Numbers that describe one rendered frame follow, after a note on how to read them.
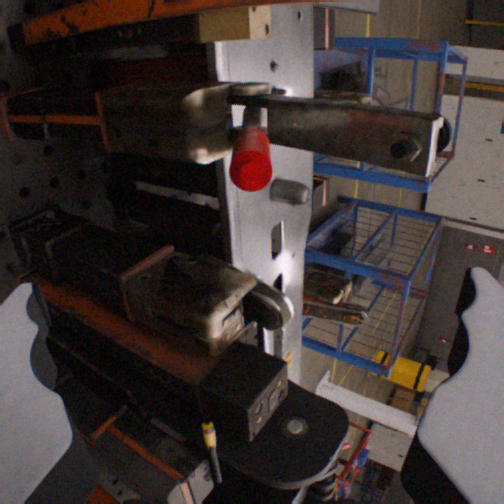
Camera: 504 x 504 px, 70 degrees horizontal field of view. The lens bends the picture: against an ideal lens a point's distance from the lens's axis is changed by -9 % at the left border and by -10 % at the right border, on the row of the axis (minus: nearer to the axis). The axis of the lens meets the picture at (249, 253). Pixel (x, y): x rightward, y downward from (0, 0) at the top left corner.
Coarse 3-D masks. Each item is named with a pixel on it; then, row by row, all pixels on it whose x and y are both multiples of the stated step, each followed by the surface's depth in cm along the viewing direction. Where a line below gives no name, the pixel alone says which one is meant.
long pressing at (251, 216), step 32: (288, 32) 45; (224, 64) 36; (256, 64) 41; (288, 64) 46; (224, 160) 41; (288, 160) 52; (224, 192) 43; (256, 192) 48; (224, 224) 45; (256, 224) 50; (288, 224) 57; (224, 256) 47; (256, 256) 52; (288, 256) 60; (288, 288) 63; (288, 352) 70
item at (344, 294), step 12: (312, 276) 80; (324, 276) 79; (336, 276) 78; (312, 288) 75; (324, 288) 75; (336, 288) 75; (348, 288) 76; (324, 300) 73; (336, 300) 72; (348, 300) 78
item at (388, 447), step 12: (372, 432) 986; (384, 432) 983; (396, 432) 980; (372, 444) 952; (384, 444) 949; (396, 444) 946; (408, 444) 942; (372, 456) 958; (384, 456) 933; (396, 456) 913; (396, 468) 926
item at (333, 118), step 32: (256, 96) 31; (288, 96) 30; (288, 128) 29; (320, 128) 27; (352, 128) 25; (384, 128) 24; (416, 128) 22; (448, 128) 25; (384, 160) 25; (416, 160) 23
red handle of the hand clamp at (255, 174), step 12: (252, 108) 31; (252, 120) 27; (240, 132) 24; (252, 132) 23; (240, 144) 21; (252, 144) 20; (264, 144) 21; (240, 156) 19; (252, 156) 19; (264, 156) 19; (240, 168) 19; (252, 168) 19; (264, 168) 20; (240, 180) 20; (252, 180) 20; (264, 180) 20
